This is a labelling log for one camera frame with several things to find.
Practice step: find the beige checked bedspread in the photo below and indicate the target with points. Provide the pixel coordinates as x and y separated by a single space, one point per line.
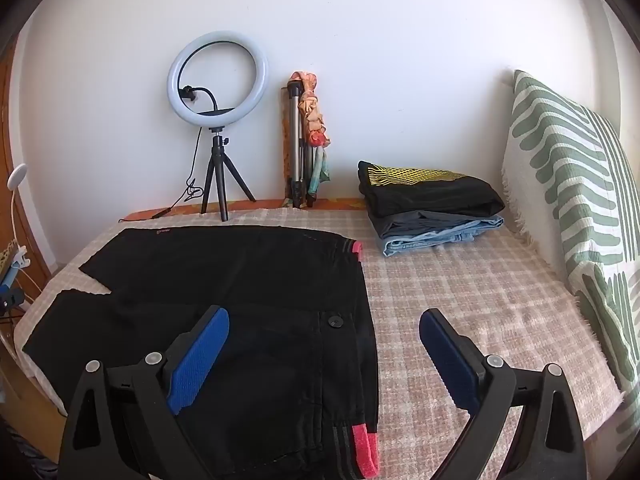
475 285

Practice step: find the blue clamp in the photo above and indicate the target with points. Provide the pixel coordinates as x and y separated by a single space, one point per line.
10 295

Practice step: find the white clip lamp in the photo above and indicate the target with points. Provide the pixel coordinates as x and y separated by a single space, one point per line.
19 172

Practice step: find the folded grey garment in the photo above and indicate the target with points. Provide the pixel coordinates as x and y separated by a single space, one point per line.
400 225

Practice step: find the folded silver tripod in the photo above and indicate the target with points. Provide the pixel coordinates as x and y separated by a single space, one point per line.
295 150

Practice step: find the folded light blue jeans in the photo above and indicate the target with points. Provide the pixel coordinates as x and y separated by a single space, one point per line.
425 242

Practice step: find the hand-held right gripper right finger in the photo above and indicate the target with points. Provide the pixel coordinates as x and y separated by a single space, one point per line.
450 360

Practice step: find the colourful floral scarf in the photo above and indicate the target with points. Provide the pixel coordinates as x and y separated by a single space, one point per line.
312 115

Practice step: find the black pants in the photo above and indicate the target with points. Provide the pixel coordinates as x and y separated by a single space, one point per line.
250 285

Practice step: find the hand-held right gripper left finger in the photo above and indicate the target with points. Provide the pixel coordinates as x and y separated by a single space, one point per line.
200 360

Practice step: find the wooden door frame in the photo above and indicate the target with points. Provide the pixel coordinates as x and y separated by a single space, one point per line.
30 220

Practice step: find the green white patterned pillow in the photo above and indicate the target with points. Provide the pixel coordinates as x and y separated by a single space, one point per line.
565 170

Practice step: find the small black tripod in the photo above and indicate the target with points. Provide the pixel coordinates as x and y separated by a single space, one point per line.
216 160

